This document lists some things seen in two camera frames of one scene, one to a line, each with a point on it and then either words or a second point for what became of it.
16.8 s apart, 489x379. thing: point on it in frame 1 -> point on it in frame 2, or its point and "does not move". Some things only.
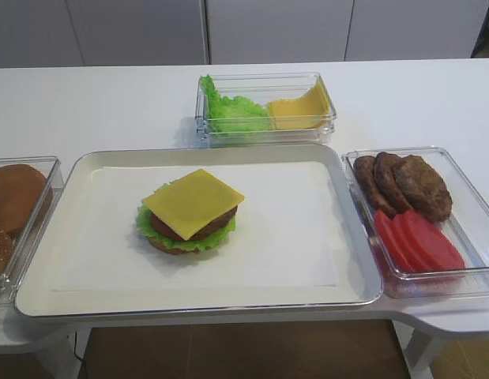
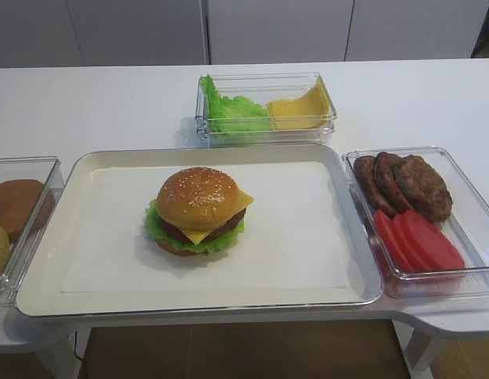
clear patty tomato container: (433, 229) does not move
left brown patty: (368, 181) does not move
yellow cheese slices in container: (310, 110) does not move
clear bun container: (25, 191) does not move
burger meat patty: (210, 229) -> (229, 224)
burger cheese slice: (193, 204) -> (197, 236)
